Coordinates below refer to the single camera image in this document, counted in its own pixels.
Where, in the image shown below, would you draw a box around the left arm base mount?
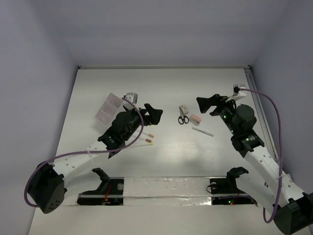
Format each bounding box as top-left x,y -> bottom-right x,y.
77,168 -> 125,206

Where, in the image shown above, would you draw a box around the white pencil brown eraser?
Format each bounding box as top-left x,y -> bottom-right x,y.
138,137 -> 152,143

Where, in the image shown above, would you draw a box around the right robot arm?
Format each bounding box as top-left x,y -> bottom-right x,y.
196,94 -> 313,235

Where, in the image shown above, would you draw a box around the aluminium rail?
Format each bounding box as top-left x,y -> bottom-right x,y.
244,68 -> 279,161

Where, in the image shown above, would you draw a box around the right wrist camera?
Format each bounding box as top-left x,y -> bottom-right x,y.
226,84 -> 246,102

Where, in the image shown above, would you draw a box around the white pencil yellow tip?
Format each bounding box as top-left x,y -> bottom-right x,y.
130,143 -> 153,147

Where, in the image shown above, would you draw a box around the white pencil pink eraser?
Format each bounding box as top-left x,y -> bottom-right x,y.
141,131 -> 154,138

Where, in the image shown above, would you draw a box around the white compartment organizer box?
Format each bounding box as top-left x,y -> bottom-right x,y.
95,93 -> 123,131

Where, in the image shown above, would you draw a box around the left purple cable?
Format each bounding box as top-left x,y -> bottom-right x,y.
25,97 -> 145,209

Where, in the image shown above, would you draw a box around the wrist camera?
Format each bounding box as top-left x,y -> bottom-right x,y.
122,93 -> 138,104
226,84 -> 246,102

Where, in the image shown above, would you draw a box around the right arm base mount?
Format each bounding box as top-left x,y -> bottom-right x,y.
206,167 -> 257,206

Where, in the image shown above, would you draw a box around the black handled scissors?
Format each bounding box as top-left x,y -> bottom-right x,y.
178,109 -> 189,125

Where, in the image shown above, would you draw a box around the pink white correction tape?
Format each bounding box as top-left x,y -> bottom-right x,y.
189,115 -> 201,126

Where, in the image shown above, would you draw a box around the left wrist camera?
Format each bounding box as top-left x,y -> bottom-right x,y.
122,93 -> 138,104

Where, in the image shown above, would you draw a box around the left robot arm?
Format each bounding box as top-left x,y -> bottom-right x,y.
23,103 -> 163,214

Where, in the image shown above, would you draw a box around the white marker pen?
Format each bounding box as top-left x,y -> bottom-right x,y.
191,126 -> 214,137

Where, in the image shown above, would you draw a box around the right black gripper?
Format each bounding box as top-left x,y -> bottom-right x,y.
197,93 -> 239,135

